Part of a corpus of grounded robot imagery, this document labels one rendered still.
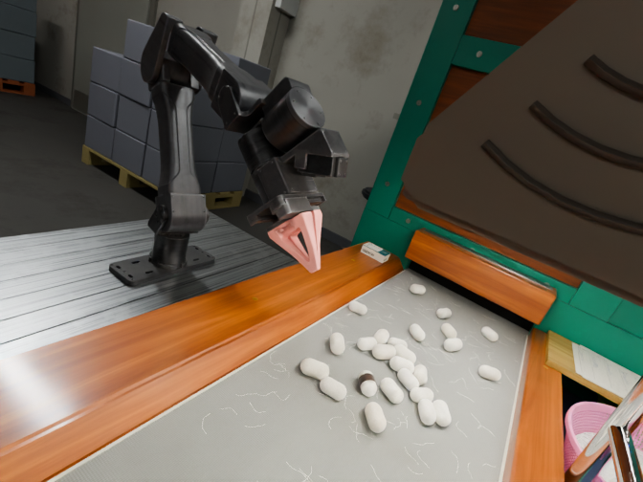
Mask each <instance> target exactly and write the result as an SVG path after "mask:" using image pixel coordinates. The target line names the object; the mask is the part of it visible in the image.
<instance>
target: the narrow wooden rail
mask: <svg viewBox="0 0 643 482"><path fill-rule="evenodd" d="M545 347H546V333H545V332H543V331H541V330H539V329H537V328H533V329H532V331H531V333H530V334H529V336H528V339H527V344H526V349H525V355H524V361H523V366H522V372H521V381H520V386H519V392H518V397H517V402H516V407H515V413H514V418H513V424H512V428H511V434H510V439H509V445H508V451H507V455H506V461H505V466H504V472H503V477H502V482H565V459H564V424H563V389H562V373H560V372H559V371H557V370H555V369H553V368H551V367H550V366H548V365H546V364H545Z"/></svg>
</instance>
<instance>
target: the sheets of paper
mask: <svg viewBox="0 0 643 482"><path fill-rule="evenodd" d="M572 349H573V356H574V362H575V369H576V373H578V374H580V375H582V376H583V378H585V379H587V380H589V381H591V382H593V383H596V384H597V385H599V386H601V387H603V388H605V389H606V390H608V391H610V392H612V393H614V394H616V395H618V396H620V397H622V398H623V399H624V398H625V397H626V395H627V394H628V393H629V392H630V390H631V389H632V388H633V386H634V385H635V384H636V383H637V381H638V380H639V379H640V377H641V376H639V375H637V374H635V373H633V372H631V371H630V370H628V369H626V368H625V367H623V366H621V365H619V364H617V363H615V362H613V361H610V360H608V359H607V358H605V357H603V356H601V355H599V354H597V353H595V352H593V351H591V350H589V349H588V348H586V347H585V346H583V345H581V344H580V346H579V345H578V344H576V343H574V342H572Z"/></svg>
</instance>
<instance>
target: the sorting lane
mask: <svg viewBox="0 0 643 482"><path fill-rule="evenodd" d="M412 284H417V285H423V286H424V287H425V289H426V291H425V293H424V294H423V295H419V294H414V293H412V292H411V291H410V286H411V285H412ZM352 301H357V302H359V303H361V304H364V305H365V306H366V307H367V312H366V313H365V314H364V315H359V314H357V313H355V312H352V311H351V310H350V309H349V304H350V302H352ZM352 301H350V302H349V303H347V304H345V306H343V307H341V308H340V309H338V310H336V311H335V312H333V313H331V314H329V315H328V316H326V317H324V318H322V319H320V320H319V321H317V322H315V323H314V324H312V325H310V326H309V327H307V328H305V329H303V330H302V331H300V332H298V333H297V334H295V335H294V336H293V337H291V338H289V339H288V340H285V341H283V342H282V343H280V344H278V345H277V346H275V347H273V348H272V349H270V350H268V351H267V352H265V353H263V354H262V355H260V356H258V357H256V358H255V359H253V360H251V361H249V362H247V363H246V364H244V365H242V366H241V367H239V368H237V369H236V370H234V371H233V372H231V373H230V374H228V375H226V376H225V377H223V378H221V379H220V380H218V381H216V382H215V383H212V384H211V385H209V386H207V387H205V388H204V389H202V390H200V391H199V392H197V393H195V394H194V395H192V396H190V397H189V398H187V399H185V400H184V401H183V402H181V403H179V404H178V405H175V406H174V407H172V408H170V409H169V410H167V411H165V412H164V413H162V414H160V415H158V416H157V417H155V418H153V419H152V420H150V421H148V422H147V423H145V424H143V425H142V426H140V427H138V428H136V429H134V430H132V431H131V432H129V433H127V434H126V435H124V436H123V437H122V438H120V439H118V440H117V441H115V442H113V443H112V444H110V445H108V446H106V447H105V448H103V449H101V450H99V451H97V452H96V453H94V454H92V455H91V456H89V457H87V458H85V459H84V460H82V461H80V462H79V463H77V464H75V465H74V466H73V467H71V468H70V469H68V470H66V471H64V472H62V473H60V474H59V475H57V476H55V477H54V478H52V479H50V480H49V481H47V482H502V477H503V472H504V466H505V461H506V455H507V451H508V445H509V439H510V434H511V428H512V424H513V418H514V413H515V407H516V402H517V397H518V392H519V386H520V381H521V372H522V366H523V361H524V355H525V349H526V344H527V339H528V335H525V334H523V333H521V332H520V331H518V330H516V329H514V328H512V327H510V326H508V325H506V324H505V323H503V322H501V321H499V320H497V319H495V318H492V317H491V316H489V315H487V314H485V313H483V312H481V311H479V310H478V309H476V308H475V307H473V306H471V305H469V304H467V303H465V302H463V301H461V300H460V299H458V298H456V297H454V296H451V295H449V294H447V293H446V292H444V291H442V290H440V289H438V288H436V287H434V286H433V285H432V284H430V283H428V282H426V281H424V280H422V279H420V278H418V277H417V276H415V275H413V274H410V273H408V272H406V270H404V271H402V272H401V273H399V274H397V275H395V276H393V277H392V278H390V279H388V280H387V281H385V282H383V283H381V284H380V285H378V286H376V287H375V288H373V289H371V290H370V291H368V292H366V293H365V294H363V295H361V296H359V297H357V298H355V299H354V300H352ZM444 308H448V309H450V310H451V312H452V314H451V316H450V317H449V318H439V317H438V316H437V314H436V312H437V310H438V309H444ZM444 323H449V324H451V325H452V326H453V328H454V329H455V330H456V333H457V335H456V337H457V338H458V339H460V340H461V341H462V348H461V349H460V350H457V351H453V352H449V351H447V350H446V349H445V348H444V341H445V340H447V339H448V338H447V337H446V336H445V334H444V333H443V332H442V330H441V326H442V325H443V324H444ZM413 324H418V325H419V326H420V327H421V329H422V330H423V331H424V333H425V338H424V339H423V340H421V341H418V340H416V339H415V338H414V337H413V336H412V334H411V333H410V326H411V325H413ZM483 327H490V328H491V329H492V330H493V331H495V332H496V333H497V334H498V336H499V338H498V340H496V341H490V340H488V339H487V338H486V337H484V336H483V335H482V333H481V329H482V328H483ZM379 329H386V330H387V331H388V333H389V339H390V338H397V339H400V340H404V341H405V342H406V343H407V346H408V347H407V348H408V349H409V350H410V351H411V352H413V353H414V355H415V357H416V361H415V363H414V364H413V365H414V367H415V366H416V365H418V364H421V365H424V366H425V367H426V369H427V378H428V379H427V382H426V383H425V384H423V385H419V386H418V387H427V388H429V389H430V390H431V391H432V393H433V399H432V403H433V402H434V401H436V400H442V401H444V402H445V403H446V404H447V406H448V409H449V412H450V415H451V419H452V420H451V422H450V424H449V425H448V426H446V427H442V426H440V425H439V424H438V423H437V422H434V424H432V425H425V424H424V423H423V422H422V421H421V419H420V415H419V410H418V403H416V402H414V401H413V400H412V399H411V397H410V391H409V390H407V389H406V388H405V387H404V385H403V384H402V383H401V382H400V381H399V379H398V377H397V374H398V372H397V371H395V370H393V369H392V368H391V367H390V365H389V362H390V360H379V359H376V358H375V357H374V356H373V354H372V350H361V349H359V347H358V345H357V342H358V340H359V339H360V338H367V337H373V336H374V335H375V334H376V332H377V331H378V330H379ZM334 333H340V334H342V335H343V337H344V351H343V352H342V354H340V355H336V354H334V353H333V352H332V351H331V349H330V337H331V335H332V334H334ZM306 358H312V359H314V360H316V361H319V362H323V363H325V364H327V366H328V367H329V375H328V377H331V378H332V379H334V380H336V381H337V382H339V383H342V384H343V385H344V386H345V388H346V396H345V397H344V398H343V399H342V400H339V401H338V400H335V399H333V398H332V397H330V396H329V395H327V394H325V393H324V392H322V390H321V388H320V382H321V381H320V380H317V379H315V378H313V377H310V376H307V375H305V374H303V373H302V371H301V369H300V363H301V362H302V361H303V360H304V359H306ZM482 365H488V366H491V367H494V368H496V369H497V370H499V372H500V374H501V377H500V379H499V380H498V381H492V380H489V379H486V378H483V377H481V376H480V374H479V372H478V370H479V368H480V367H481V366H482ZM364 370H367V371H370V372H371V373H372V374H373V376H374V378H375V381H376V384H377V391H376V393H375V394H374V395H373V396H371V397H367V396H366V395H364V394H363V393H362V391H361V388H360V386H359V381H358V380H359V379H358V378H359V374H360V373H361V372H362V371H364ZM384 378H391V379H393V380H394V381H395V383H396V384H397V385H398V387H399V388H400V389H401V390H402V391H403V393H404V398H403V401H402V402H401V403H399V404H394V403H392V402H391V401H390V400H389V399H388V397H387V395H386V394H385V393H384V392H383V391H382V390H381V387H380V383H381V380H382V379H384ZM371 402H374V403H377V404H378V405H379V406H380V407H381V409H382V410H383V413H384V416H385V418H386V421H387V425H386V428H385V430H384V431H382V432H380V433H376V432H373V431H372V430H371V429H370V428H369V426H368V423H367V419H366V415H365V408H366V405H367V404H369V403H371Z"/></svg>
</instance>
